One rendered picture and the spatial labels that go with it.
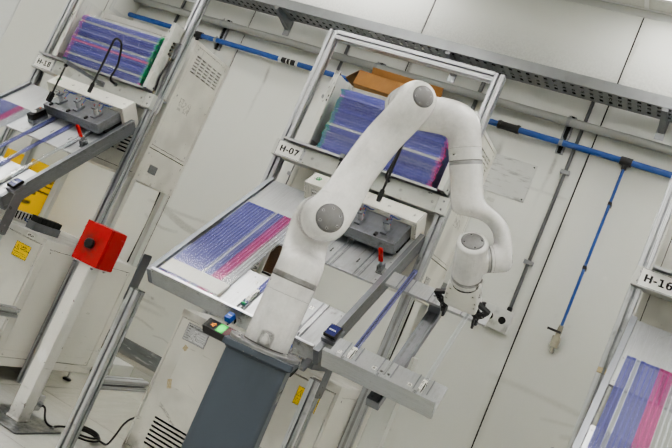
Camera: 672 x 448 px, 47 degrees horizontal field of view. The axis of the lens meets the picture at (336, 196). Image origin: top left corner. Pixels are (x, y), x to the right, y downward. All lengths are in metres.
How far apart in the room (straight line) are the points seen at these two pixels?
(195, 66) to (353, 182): 1.97
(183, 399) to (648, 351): 1.59
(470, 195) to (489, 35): 2.74
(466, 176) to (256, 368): 0.73
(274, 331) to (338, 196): 0.37
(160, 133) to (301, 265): 1.90
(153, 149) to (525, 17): 2.31
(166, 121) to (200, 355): 1.27
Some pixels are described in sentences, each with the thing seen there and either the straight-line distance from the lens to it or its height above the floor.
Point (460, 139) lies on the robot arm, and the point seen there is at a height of 1.40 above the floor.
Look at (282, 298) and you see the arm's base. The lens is 1.92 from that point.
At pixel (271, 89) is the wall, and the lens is 5.05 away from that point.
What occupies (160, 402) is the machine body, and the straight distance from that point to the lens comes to 2.97.
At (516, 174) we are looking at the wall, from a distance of 4.36.
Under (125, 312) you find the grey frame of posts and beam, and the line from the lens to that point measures 2.73.
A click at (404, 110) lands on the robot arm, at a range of 1.96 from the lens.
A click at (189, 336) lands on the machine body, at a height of 0.54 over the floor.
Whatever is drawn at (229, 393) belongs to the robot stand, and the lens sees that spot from 1.93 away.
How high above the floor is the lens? 0.91
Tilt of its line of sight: 6 degrees up
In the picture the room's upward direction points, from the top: 24 degrees clockwise
